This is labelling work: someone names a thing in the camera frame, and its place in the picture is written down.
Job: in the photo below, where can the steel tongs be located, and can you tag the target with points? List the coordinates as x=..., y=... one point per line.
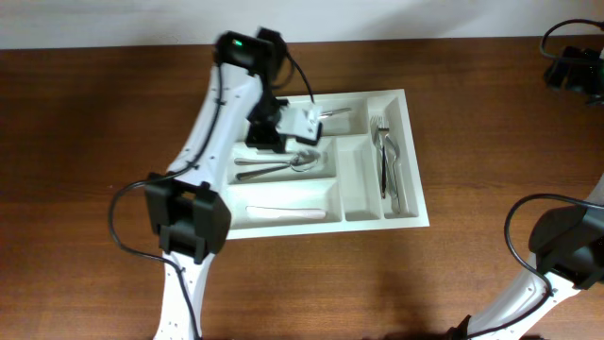
x=330, y=113

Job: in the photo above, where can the white plastic knife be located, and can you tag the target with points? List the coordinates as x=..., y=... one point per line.
x=277, y=213

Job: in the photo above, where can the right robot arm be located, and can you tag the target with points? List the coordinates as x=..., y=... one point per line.
x=565, y=258

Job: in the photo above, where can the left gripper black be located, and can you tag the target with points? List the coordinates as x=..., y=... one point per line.
x=276, y=141

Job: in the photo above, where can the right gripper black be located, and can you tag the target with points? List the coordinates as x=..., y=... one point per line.
x=583, y=60

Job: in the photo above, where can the steel fork dark handle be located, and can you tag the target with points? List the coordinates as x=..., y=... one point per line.
x=384, y=176

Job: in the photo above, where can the small steel teaspoon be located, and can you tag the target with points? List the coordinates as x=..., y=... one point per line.
x=307, y=157

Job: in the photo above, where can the white plastic cutlery tray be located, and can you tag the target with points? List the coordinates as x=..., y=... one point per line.
x=346, y=183

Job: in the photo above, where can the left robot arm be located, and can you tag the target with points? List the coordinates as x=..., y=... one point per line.
x=185, y=207

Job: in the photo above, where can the large steel spoon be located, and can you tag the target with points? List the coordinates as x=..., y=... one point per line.
x=260, y=172
x=242, y=161

